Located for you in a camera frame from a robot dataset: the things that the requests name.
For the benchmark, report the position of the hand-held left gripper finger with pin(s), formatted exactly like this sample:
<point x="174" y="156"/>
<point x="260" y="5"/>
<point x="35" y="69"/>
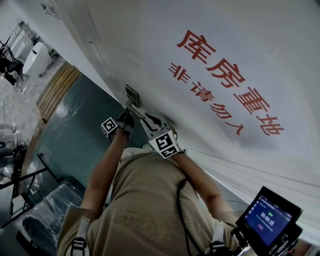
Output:
<point x="125" y="114"/>

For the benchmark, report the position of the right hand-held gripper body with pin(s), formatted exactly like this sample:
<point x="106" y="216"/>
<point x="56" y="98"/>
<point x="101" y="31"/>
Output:
<point x="163" y="145"/>

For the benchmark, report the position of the plastic-wrapped black seat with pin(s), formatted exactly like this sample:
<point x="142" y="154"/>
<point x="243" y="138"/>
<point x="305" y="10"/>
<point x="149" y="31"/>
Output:
<point x="50" y="215"/>

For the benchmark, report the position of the white rounded appliance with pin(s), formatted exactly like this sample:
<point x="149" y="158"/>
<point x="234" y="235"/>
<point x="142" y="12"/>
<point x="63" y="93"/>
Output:
<point x="35" y="59"/>

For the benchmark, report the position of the white power strip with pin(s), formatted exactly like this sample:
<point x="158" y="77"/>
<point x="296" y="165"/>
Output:
<point x="24" y="89"/>

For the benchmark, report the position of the wooden slat platform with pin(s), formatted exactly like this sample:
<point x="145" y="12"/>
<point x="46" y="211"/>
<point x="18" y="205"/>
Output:
<point x="58" y="91"/>

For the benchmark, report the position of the black metal frame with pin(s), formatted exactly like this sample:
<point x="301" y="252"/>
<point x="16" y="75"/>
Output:
<point x="22" y="183"/>

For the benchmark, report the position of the person's left forearm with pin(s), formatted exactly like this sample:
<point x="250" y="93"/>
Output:
<point x="105" y="170"/>

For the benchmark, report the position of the black device mount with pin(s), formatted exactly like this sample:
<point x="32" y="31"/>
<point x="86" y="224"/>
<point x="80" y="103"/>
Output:
<point x="287" y="242"/>

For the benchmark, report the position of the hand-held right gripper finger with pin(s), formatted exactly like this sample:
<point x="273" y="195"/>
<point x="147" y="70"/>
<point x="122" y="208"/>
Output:
<point x="136" y="111"/>

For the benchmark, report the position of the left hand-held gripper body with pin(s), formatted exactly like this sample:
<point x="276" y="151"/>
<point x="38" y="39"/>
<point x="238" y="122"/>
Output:
<point x="109" y="126"/>

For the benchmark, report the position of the black screen device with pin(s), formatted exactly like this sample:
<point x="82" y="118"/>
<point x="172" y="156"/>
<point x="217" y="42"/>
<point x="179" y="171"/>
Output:
<point x="267" y="220"/>

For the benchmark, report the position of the white door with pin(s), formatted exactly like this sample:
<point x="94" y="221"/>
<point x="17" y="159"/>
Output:
<point x="155" y="50"/>

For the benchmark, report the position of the black tripod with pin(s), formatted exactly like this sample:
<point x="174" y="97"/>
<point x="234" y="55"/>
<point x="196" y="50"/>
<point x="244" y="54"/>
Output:
<point x="10" y="60"/>

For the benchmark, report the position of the person's right forearm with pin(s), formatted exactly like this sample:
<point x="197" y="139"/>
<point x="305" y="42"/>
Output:
<point x="202" y="185"/>

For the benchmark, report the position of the person's beige shirt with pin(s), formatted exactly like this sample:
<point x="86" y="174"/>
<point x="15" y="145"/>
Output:
<point x="145" y="205"/>

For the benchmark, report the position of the white sign with red lettering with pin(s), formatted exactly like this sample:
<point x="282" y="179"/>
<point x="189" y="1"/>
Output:
<point x="250" y="50"/>

